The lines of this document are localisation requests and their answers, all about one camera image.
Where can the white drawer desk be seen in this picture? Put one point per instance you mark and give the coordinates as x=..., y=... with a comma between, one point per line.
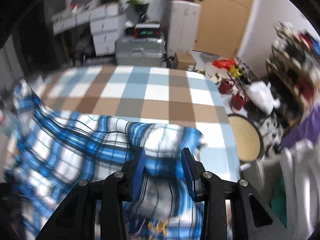
x=106, y=23

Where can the wooden shoe rack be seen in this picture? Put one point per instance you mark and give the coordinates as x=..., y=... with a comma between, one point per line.
x=293, y=71

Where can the white plastic bag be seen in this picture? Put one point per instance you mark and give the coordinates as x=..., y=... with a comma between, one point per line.
x=260, y=94

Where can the blue white plaid shirt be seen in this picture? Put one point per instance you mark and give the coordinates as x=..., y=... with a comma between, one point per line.
x=56, y=149

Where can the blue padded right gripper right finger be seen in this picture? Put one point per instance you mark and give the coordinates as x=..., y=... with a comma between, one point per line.
x=191, y=174

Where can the wooden door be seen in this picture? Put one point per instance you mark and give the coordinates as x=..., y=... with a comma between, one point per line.
x=221, y=26

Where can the round wooden stool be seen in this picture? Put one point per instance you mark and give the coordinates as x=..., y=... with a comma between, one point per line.
x=249, y=143

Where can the stack of folded clothes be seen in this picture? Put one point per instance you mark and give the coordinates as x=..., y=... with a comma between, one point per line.
x=295, y=197

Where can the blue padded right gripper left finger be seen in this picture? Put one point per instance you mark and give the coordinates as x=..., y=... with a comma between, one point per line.
x=136, y=172

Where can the checkered bed blanket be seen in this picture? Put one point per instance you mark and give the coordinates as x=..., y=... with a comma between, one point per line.
x=149, y=95

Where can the black box on suitcase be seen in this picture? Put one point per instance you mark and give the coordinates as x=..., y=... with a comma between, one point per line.
x=144, y=30

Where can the dark flower bouquet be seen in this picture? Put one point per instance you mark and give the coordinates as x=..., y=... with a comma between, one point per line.
x=140, y=7

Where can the red plastic bag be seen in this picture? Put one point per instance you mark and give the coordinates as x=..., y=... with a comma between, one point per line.
x=224, y=64

